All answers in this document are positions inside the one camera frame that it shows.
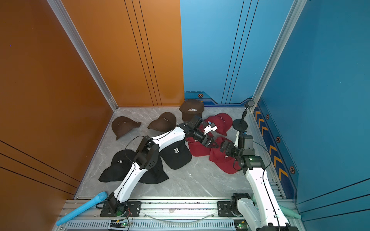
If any brown cap far left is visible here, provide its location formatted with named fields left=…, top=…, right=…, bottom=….
left=111, top=116, right=142, bottom=140

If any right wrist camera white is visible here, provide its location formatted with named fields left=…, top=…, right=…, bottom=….
left=234, top=131, right=247, bottom=148

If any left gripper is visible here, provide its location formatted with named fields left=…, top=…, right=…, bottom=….
left=192, top=128, right=220, bottom=148

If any aluminium front rail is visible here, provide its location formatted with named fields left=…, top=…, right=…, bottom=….
left=51, top=197, right=307, bottom=231

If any blue foam handle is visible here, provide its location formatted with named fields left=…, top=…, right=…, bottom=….
left=56, top=192, right=108, bottom=226

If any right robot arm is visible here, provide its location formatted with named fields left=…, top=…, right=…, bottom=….
left=220, top=141, right=299, bottom=231

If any red colorado cap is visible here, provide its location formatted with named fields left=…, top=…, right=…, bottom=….
left=209, top=136, right=241, bottom=174
left=186, top=124, right=214, bottom=157

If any brown cap middle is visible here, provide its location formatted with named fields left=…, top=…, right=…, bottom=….
left=147, top=112, right=177, bottom=132

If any black cap front left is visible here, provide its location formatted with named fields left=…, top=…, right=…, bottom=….
left=139, top=157, right=169, bottom=184

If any right circuit board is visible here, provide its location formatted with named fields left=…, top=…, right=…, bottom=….
left=234, top=219, right=249, bottom=231

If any black cap under left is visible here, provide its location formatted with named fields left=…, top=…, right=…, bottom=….
left=98, top=149, right=135, bottom=182

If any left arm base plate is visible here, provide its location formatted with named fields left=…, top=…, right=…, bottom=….
left=100, top=201, right=142, bottom=218

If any brown Colorado cap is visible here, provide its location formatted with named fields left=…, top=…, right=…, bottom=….
left=179, top=99, right=204, bottom=122

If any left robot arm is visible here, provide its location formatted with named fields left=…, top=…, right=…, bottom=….
left=104, top=116, right=218, bottom=216

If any black microphone stand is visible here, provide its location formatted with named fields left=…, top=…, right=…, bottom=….
left=232, top=99, right=255, bottom=131

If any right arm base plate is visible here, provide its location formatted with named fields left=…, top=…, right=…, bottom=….
left=217, top=201, right=241, bottom=217

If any red Colorado cap front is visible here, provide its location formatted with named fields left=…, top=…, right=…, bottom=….
left=209, top=136, right=241, bottom=174

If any green foam handle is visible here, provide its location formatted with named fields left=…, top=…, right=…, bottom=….
left=238, top=196, right=301, bottom=225

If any circuit board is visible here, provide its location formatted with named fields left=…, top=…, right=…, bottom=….
left=234, top=219, right=249, bottom=231
left=109, top=219, right=131, bottom=231

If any left circuit board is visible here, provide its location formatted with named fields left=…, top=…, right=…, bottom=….
left=109, top=219, right=131, bottom=231

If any black R cap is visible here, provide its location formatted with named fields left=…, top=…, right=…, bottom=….
left=160, top=140, right=192, bottom=170

